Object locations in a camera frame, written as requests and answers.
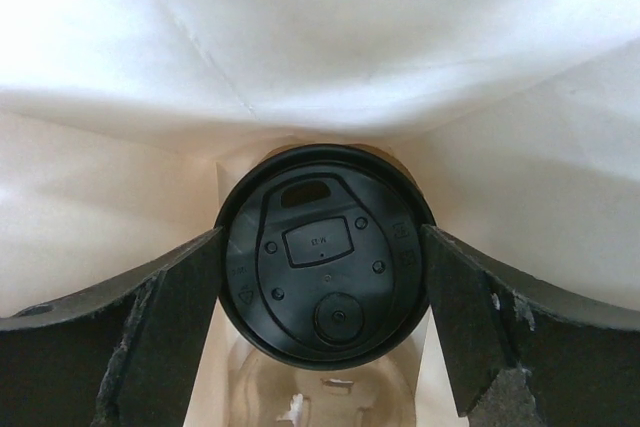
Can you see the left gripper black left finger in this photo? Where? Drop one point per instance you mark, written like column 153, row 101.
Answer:
column 123, row 352

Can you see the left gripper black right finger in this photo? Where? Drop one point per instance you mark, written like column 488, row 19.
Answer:
column 522, row 352

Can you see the pulp cardboard cup carrier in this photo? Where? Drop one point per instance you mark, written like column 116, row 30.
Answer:
column 265, row 392

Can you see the black plastic cup lid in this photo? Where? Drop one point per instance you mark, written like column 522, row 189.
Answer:
column 322, row 257

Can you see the brown paper bag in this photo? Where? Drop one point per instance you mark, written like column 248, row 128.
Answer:
column 126, row 123

